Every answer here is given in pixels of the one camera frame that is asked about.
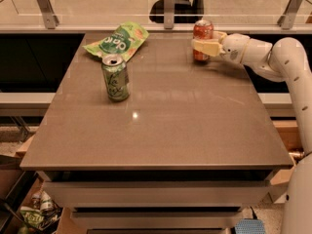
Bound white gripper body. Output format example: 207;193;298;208
221;33;251;63

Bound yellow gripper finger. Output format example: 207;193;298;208
191;39;225;57
213;31;227;43

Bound red coke can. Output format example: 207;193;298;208
193;19;214;61

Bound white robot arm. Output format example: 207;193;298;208
192;31;312;234

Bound green LaCroix can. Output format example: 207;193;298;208
101;54;130;101

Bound black office chair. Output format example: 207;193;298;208
148;0;208;24

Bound green chip bag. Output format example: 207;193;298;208
84;21;149;61

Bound cardboard box with items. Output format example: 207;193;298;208
268;148;306;204

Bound upper cabinet drawer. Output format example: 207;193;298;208
44;181;269;208

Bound cabinet drawer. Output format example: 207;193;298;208
71;212;243;229
44;181;269;208

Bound lower cabinet drawer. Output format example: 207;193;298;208
71;212;243;229

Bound blue perforated pad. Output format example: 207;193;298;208
234;219;265;234

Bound glass railing panel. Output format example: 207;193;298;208
9;0;303;18

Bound cans in left bin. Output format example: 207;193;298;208
31;191;55;213

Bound right metal railing bracket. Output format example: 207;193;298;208
277;0;303;30

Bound metal railing bracket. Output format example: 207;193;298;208
277;0;303;30
36;0;59;29
164;0;175;29

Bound middle metal railing bracket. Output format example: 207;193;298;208
164;0;175;29

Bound left metal railing bracket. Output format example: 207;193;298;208
36;0;59;29

